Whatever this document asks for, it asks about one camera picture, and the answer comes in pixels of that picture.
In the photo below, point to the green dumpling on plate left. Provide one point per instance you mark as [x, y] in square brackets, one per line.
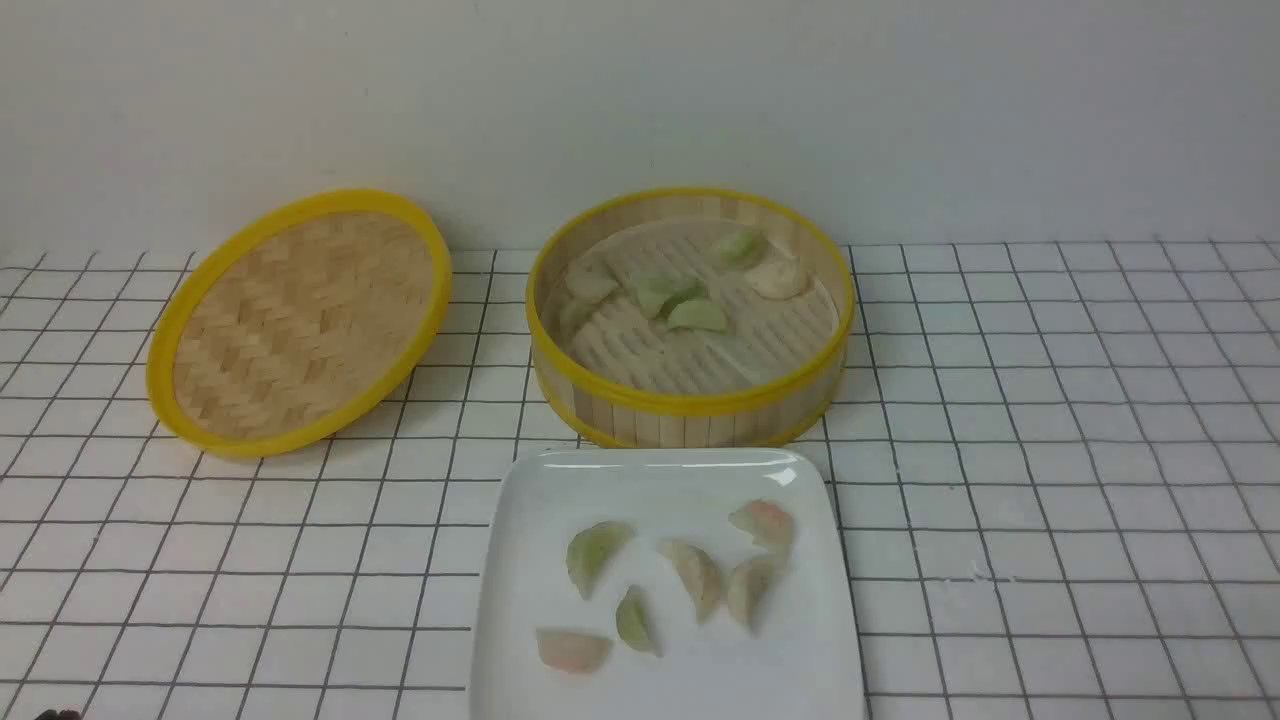
[590, 551]

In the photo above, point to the pink dumpling on plate back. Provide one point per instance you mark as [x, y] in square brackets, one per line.
[768, 524]

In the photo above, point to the pink dumpling on plate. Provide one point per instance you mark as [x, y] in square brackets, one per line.
[768, 524]
[572, 652]

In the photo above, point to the beige dumpling on plate centre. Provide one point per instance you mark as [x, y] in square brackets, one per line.
[699, 575]

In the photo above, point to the beige dumpling on plate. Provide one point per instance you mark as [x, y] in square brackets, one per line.
[699, 575]
[747, 585]

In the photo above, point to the beige dumpling on plate right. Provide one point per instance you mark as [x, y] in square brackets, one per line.
[747, 585]

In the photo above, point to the small green dumpling on plate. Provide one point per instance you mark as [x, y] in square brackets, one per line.
[632, 623]

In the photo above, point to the pink dumpling on plate front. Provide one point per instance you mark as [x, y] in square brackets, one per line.
[572, 652]

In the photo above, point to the white square plate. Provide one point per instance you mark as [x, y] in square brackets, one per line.
[803, 661]

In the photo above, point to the yellow rimmed bamboo steamer basket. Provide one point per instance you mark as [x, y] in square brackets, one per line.
[622, 380]

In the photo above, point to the green dumpling in steamer centre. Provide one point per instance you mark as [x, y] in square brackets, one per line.
[655, 297]

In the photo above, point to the green dumpling in steamer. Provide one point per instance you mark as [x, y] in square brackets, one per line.
[655, 297]
[698, 315]
[740, 249]

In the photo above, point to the green dumpling in steamer front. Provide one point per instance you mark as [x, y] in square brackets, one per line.
[698, 315]

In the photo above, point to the pale dumpling in steamer left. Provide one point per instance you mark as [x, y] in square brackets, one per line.
[590, 284]

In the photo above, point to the green dumpling in steamer back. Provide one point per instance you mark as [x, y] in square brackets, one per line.
[740, 249]

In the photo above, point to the beige dumpling in steamer right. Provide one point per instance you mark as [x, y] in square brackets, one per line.
[778, 279]

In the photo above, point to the yellow rimmed bamboo steamer lid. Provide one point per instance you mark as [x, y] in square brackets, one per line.
[300, 324]

